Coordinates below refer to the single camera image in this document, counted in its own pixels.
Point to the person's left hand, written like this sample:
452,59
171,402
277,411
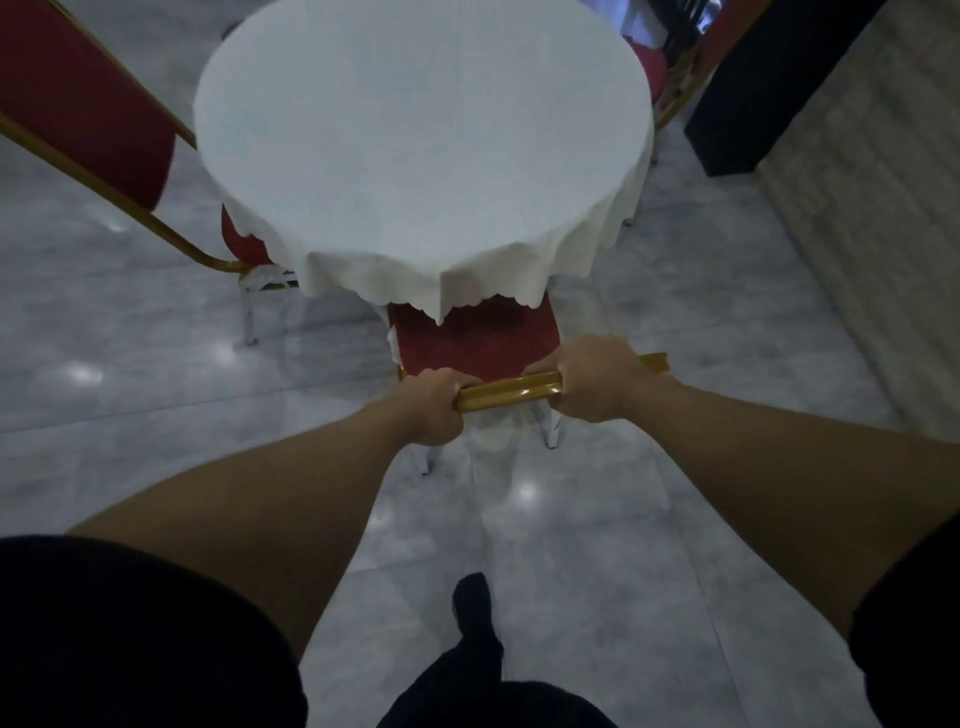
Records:
429,405

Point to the person's right fingers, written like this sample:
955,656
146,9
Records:
547,364

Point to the person's black trousers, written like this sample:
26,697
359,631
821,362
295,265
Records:
487,694

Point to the person's left fingers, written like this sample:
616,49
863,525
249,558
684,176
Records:
454,379

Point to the person's right hand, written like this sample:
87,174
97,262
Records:
592,379

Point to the person's black shoe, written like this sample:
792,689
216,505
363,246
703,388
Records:
472,604

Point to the person's left forearm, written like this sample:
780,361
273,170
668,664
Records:
247,510

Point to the white round tablecloth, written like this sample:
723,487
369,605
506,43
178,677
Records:
420,142

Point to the red gold-framed banquet chair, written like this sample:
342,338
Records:
480,341
679,67
90,112

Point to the person's right forearm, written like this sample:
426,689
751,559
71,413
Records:
787,487

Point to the black pillar base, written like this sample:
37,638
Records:
765,75

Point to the person's black shirt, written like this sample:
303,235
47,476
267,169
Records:
142,637

